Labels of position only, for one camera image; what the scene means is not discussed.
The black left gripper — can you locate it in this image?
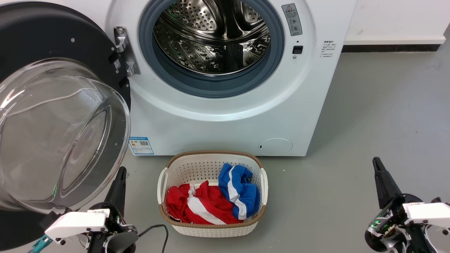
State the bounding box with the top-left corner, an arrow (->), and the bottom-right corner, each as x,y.
89,167 -> 138,253

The cream perforated laundry basket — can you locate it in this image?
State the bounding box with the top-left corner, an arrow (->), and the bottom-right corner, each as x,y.
157,150 -> 269,238

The small printed text sticker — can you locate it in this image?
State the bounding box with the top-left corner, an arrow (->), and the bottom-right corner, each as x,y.
320,40 -> 337,58

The black round glass washer door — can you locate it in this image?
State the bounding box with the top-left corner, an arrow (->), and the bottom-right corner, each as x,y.
0,2 -> 132,252

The blue energy label sticker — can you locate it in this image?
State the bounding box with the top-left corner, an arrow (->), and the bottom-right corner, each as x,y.
129,137 -> 155,155

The teal plug camera cable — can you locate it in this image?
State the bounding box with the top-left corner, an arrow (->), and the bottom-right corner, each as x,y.
26,234 -> 53,253

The grey warning sticker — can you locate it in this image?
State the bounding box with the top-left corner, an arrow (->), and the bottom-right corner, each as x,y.
281,4 -> 303,37

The blue and white garment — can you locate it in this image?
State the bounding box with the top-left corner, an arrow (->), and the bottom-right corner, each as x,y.
218,163 -> 261,220

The red and white garment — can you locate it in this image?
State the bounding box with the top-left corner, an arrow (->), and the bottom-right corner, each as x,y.
166,180 -> 244,225

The white front-load washing machine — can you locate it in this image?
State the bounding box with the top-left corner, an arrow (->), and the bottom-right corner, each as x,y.
63,0 -> 358,157

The stainless steel washer drum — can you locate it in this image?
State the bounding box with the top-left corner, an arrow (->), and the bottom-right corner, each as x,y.
154,0 -> 272,76

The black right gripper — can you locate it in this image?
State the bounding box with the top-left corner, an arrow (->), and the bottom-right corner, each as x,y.
365,157 -> 436,253

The round white filter cover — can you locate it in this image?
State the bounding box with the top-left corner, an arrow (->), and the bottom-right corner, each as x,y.
258,138 -> 293,156

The metal door hinge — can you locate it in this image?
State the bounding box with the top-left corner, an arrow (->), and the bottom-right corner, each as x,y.
113,26 -> 141,77

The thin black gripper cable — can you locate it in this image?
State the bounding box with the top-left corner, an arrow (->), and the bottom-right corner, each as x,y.
138,225 -> 170,253

